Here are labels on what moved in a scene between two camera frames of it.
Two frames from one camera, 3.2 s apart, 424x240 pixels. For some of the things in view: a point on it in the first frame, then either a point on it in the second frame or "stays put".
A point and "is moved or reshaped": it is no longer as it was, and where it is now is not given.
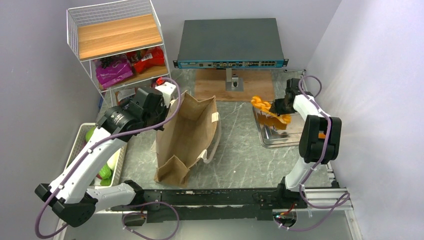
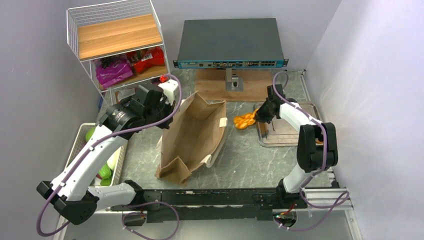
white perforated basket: [78, 143] stays put
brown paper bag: [194, 133] is moved or reshaped
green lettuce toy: [106, 175] stays put
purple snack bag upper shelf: [117, 71] stays put
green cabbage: [89, 133] stays put
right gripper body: [280, 107] to [264, 112]
